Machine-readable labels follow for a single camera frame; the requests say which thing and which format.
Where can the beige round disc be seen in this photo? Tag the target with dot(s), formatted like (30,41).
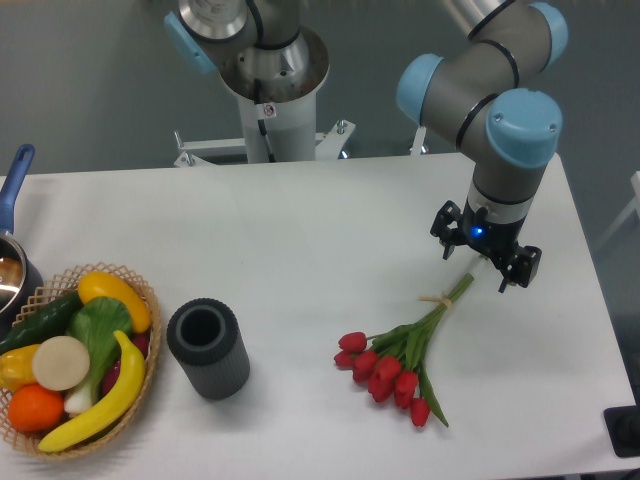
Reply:
(60,363)

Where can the orange fruit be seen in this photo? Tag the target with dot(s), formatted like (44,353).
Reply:
(34,408)

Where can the dark grey ribbed vase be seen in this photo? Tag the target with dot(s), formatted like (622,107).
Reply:
(204,337)

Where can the woven wicker basket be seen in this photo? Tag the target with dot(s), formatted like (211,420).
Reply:
(58,286)

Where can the white frame at right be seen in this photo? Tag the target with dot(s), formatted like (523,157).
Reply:
(624,220)

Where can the green cucumber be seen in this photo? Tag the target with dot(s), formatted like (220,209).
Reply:
(48,321)

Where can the yellow bell pepper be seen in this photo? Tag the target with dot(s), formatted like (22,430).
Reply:
(16,368)

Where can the green bok choy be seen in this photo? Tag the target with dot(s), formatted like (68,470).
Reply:
(94,326)

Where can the black device at edge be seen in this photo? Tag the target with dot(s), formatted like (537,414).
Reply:
(623,428)

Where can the yellow squash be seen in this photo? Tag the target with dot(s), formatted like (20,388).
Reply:
(102,284)

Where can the red tulip bouquet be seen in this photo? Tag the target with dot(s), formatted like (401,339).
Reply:
(392,365)

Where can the yellow banana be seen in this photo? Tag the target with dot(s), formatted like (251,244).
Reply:
(109,409)

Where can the blue handled saucepan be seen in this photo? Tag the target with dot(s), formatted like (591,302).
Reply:
(19,277)

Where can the dark red fruit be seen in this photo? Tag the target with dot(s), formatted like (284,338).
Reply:
(141,341)

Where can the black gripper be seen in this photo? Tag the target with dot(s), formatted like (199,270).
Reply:
(498,242)

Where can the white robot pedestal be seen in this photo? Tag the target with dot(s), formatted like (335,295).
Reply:
(275,92)

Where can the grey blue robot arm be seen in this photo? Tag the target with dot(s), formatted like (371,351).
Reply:
(478,102)

